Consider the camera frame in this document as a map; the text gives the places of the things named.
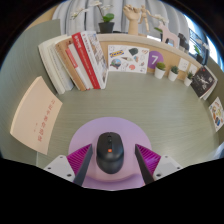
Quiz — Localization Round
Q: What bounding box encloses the wooden hand model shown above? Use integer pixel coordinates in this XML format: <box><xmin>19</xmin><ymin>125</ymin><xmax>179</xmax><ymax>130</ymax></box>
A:
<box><xmin>122</xmin><ymin>3</ymin><xmax>143</xmax><ymax>36</ymax></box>

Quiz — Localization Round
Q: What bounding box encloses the white card with stickers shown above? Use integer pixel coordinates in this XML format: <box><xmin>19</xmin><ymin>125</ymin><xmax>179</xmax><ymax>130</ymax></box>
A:
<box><xmin>107</xmin><ymin>44</ymin><xmax>150</xmax><ymax>74</ymax></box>

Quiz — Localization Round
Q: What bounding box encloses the brown book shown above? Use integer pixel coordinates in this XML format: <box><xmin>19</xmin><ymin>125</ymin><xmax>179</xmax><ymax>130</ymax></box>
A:
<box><xmin>54</xmin><ymin>37</ymin><xmax>88</xmax><ymax>92</ymax></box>

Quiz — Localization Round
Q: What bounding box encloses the black-cover book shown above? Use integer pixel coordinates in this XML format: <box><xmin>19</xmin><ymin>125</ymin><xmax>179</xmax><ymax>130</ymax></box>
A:
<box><xmin>190</xmin><ymin>66</ymin><xmax>216</xmax><ymax>99</ymax></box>

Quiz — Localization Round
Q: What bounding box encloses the dark-framed window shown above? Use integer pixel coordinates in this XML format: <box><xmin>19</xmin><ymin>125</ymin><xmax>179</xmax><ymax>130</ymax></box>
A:
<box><xmin>186</xmin><ymin>14</ymin><xmax>218</xmax><ymax>58</ymax></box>

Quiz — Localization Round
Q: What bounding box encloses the black computer mouse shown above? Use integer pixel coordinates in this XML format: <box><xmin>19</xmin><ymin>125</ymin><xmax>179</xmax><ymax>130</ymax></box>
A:
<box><xmin>95</xmin><ymin>131</ymin><xmax>125</xmax><ymax>175</ymax></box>

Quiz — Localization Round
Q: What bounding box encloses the pink horse figure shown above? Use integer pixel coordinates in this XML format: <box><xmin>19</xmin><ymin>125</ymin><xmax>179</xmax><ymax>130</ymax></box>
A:
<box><xmin>157</xmin><ymin>21</ymin><xmax>179</xmax><ymax>47</ymax></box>

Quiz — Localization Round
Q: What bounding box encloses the purple mouse pad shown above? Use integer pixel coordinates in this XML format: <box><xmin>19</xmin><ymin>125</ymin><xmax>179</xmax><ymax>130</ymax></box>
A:
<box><xmin>67</xmin><ymin>116</ymin><xmax>153</xmax><ymax>188</ymax></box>

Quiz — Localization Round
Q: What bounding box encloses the red-spined book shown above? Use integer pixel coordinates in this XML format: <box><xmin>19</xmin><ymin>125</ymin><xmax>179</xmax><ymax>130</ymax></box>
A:
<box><xmin>71</xmin><ymin>31</ymin><xmax>102</xmax><ymax>90</ymax></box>

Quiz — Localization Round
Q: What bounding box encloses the grey curtain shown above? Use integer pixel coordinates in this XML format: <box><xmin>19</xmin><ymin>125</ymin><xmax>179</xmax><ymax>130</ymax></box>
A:
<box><xmin>51</xmin><ymin>0</ymin><xmax>191</xmax><ymax>43</ymax></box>

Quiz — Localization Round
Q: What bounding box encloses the white orchid in black pot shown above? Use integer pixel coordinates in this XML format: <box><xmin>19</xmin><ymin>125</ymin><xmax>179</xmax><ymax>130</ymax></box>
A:
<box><xmin>69</xmin><ymin>0</ymin><xmax>116</xmax><ymax>34</ymax></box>
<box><xmin>151</xmin><ymin>13</ymin><xmax>171</xmax><ymax>43</ymax></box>
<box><xmin>193</xmin><ymin>38</ymin><xmax>209</xmax><ymax>65</ymax></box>

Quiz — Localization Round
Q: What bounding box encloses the black horse figure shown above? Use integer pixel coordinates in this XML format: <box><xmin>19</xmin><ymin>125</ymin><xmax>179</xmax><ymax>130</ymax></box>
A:
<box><xmin>177</xmin><ymin>32</ymin><xmax>190</xmax><ymax>52</ymax></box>

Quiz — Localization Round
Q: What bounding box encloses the beige booklet with red text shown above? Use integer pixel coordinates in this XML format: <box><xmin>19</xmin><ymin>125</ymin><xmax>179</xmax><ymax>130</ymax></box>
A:
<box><xmin>9</xmin><ymin>75</ymin><xmax>64</xmax><ymax>156</ymax></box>

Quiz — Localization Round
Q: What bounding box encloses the white book with red label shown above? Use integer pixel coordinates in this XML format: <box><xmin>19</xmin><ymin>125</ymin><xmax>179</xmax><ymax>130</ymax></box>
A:
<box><xmin>64</xmin><ymin>42</ymin><xmax>95</xmax><ymax>91</ymax></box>

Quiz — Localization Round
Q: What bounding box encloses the white wall socket plate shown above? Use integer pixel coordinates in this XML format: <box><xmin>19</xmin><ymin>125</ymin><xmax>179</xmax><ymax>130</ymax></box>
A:
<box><xmin>177</xmin><ymin>57</ymin><xmax>190</xmax><ymax>72</ymax></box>
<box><xmin>188</xmin><ymin>63</ymin><xmax>199</xmax><ymax>76</ymax></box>

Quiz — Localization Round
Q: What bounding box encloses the small succulent in white pot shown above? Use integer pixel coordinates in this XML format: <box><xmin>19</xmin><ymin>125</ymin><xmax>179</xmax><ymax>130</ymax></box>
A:
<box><xmin>153</xmin><ymin>61</ymin><xmax>167</xmax><ymax>80</ymax></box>
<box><xmin>183</xmin><ymin>71</ymin><xmax>195</xmax><ymax>88</ymax></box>
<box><xmin>167</xmin><ymin>65</ymin><xmax>180</xmax><ymax>82</ymax></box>

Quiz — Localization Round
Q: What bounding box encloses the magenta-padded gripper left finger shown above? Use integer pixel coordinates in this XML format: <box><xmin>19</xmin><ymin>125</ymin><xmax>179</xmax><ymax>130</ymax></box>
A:
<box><xmin>43</xmin><ymin>143</ymin><xmax>94</xmax><ymax>187</ymax></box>

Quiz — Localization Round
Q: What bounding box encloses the thick white book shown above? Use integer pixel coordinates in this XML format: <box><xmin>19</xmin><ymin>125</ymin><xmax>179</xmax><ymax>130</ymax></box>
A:
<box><xmin>37</xmin><ymin>34</ymin><xmax>75</xmax><ymax>95</ymax></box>

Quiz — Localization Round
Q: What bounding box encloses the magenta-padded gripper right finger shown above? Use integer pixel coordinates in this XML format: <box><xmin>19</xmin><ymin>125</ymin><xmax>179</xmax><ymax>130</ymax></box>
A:
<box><xmin>134</xmin><ymin>143</ymin><xmax>184</xmax><ymax>186</ymax></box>

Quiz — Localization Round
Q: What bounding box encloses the light wooden desk shelf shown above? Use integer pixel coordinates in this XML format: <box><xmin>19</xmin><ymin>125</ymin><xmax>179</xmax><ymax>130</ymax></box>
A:
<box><xmin>59</xmin><ymin>32</ymin><xmax>208</xmax><ymax>81</ymax></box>

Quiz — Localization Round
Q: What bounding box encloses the colourful food sticker card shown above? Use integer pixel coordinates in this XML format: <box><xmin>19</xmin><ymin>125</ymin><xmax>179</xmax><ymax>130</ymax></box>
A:
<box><xmin>208</xmin><ymin>96</ymin><xmax>224</xmax><ymax>133</ymax></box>

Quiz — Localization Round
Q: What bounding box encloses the wooden mannequin figure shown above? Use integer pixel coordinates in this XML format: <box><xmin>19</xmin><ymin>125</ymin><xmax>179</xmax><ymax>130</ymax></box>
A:
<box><xmin>139</xmin><ymin>4</ymin><xmax>153</xmax><ymax>34</ymax></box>

